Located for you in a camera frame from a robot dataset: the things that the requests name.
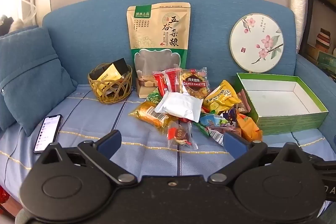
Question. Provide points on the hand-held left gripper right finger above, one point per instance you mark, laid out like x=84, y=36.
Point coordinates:
x=233, y=141

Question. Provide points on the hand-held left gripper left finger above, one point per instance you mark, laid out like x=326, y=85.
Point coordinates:
x=111, y=140

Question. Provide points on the silver snack packet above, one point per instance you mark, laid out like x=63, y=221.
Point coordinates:
x=218, y=134

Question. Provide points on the orange yellow snack packet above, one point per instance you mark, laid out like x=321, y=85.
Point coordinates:
x=249, y=129

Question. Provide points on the dark blue snack packet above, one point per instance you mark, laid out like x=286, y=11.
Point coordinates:
x=232, y=116

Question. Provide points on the blue green snack packet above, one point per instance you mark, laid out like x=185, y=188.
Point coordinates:
x=214, y=121

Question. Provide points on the pink brown snack packet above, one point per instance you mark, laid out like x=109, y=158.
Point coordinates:
x=244, y=103

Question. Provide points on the orange bread packet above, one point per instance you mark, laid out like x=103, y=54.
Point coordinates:
x=147, y=115

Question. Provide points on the small clear snack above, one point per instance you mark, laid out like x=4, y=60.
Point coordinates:
x=181, y=134

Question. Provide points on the green cardboard box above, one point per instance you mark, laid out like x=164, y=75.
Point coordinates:
x=275, y=100

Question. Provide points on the white snack packet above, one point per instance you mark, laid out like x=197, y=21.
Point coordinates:
x=178, y=106

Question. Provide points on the red checkered snack packet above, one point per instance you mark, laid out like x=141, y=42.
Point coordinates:
x=171, y=78

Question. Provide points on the woven basket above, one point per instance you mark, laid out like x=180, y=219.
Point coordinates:
x=115, y=94

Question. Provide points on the black smartphone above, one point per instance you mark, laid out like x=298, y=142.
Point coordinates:
x=48, y=132

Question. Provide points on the yellow sachet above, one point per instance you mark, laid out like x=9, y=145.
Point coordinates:
x=109, y=74

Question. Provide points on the black sachet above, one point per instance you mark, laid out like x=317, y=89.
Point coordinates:
x=121, y=65

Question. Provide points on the round floral fan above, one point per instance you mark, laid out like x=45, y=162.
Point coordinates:
x=252, y=56

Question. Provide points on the blue cushion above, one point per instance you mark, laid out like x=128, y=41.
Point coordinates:
x=31, y=77

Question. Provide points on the large beige grain pouch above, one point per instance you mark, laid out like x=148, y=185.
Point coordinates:
x=157, y=37

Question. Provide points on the green books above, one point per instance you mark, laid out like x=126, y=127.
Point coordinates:
x=326, y=60

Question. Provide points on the striped vase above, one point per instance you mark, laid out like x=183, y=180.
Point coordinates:
x=323, y=40

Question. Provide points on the dark cloth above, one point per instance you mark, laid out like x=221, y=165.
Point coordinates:
x=6, y=24

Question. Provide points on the white rack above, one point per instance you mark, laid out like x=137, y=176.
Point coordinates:
x=31, y=3

